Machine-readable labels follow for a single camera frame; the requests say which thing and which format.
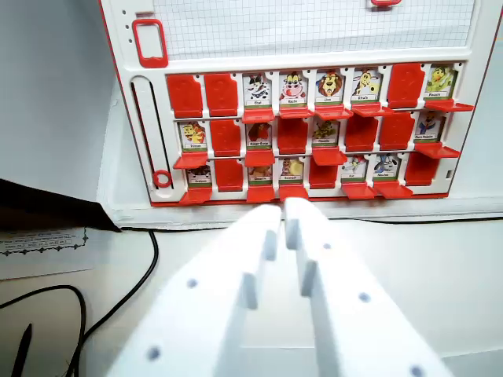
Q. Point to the red plastic flap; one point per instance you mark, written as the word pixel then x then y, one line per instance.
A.
pixel 221 94

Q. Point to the blank white paper sheet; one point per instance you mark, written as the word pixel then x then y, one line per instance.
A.
pixel 479 361

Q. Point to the printed white paper sheet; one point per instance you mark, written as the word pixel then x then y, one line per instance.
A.
pixel 43 259

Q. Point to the black pen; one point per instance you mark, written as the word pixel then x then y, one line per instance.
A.
pixel 21 353

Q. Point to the red and white game board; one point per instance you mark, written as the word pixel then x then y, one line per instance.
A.
pixel 314 35

